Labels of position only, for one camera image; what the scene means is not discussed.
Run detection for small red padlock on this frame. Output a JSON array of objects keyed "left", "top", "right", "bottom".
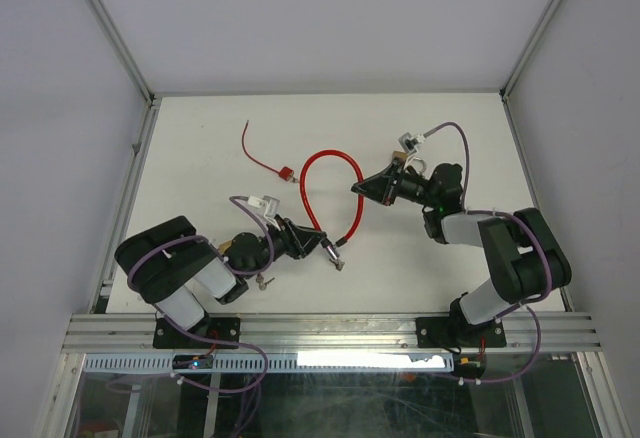
[{"left": 277, "top": 166, "right": 296, "bottom": 182}]

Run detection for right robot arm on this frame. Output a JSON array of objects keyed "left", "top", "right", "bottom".
[{"left": 351, "top": 159, "right": 572, "bottom": 345}]

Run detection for medium brass padlock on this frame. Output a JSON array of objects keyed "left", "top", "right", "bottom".
[{"left": 218, "top": 240, "right": 233, "bottom": 254}]

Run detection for red cable lock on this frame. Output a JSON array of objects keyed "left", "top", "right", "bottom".
[{"left": 299, "top": 149, "right": 364, "bottom": 266}]

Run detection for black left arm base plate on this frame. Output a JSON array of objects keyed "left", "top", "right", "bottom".
[{"left": 152, "top": 315, "right": 241, "bottom": 350}]

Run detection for large brass padlock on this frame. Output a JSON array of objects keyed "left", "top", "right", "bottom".
[{"left": 392, "top": 150, "right": 427, "bottom": 176}]

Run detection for cable lock keys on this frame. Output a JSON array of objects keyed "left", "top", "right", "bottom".
[{"left": 332, "top": 259, "right": 345, "bottom": 271}]

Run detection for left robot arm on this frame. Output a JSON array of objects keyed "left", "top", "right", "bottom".
[{"left": 114, "top": 215, "right": 329, "bottom": 347}]

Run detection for white slotted cable duct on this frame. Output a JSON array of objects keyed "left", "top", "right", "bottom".
[{"left": 84, "top": 351, "right": 454, "bottom": 375}]

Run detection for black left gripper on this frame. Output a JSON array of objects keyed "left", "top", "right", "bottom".
[{"left": 243, "top": 214, "right": 326, "bottom": 279}]

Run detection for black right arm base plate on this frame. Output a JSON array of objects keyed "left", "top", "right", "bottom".
[{"left": 415, "top": 316, "right": 507, "bottom": 350}]

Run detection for aluminium mounting rail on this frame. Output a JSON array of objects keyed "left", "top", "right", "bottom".
[{"left": 62, "top": 311, "right": 602, "bottom": 354}]

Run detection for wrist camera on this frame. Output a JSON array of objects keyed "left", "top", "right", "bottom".
[
  {"left": 398, "top": 133, "right": 426, "bottom": 155},
  {"left": 246, "top": 195, "right": 280, "bottom": 224}
]

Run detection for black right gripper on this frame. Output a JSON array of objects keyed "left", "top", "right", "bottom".
[{"left": 350, "top": 158, "right": 437, "bottom": 209}]

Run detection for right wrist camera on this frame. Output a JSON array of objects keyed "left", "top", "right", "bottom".
[{"left": 398, "top": 133, "right": 426, "bottom": 155}]

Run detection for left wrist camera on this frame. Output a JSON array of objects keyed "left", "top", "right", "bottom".
[{"left": 246, "top": 195, "right": 280, "bottom": 224}]

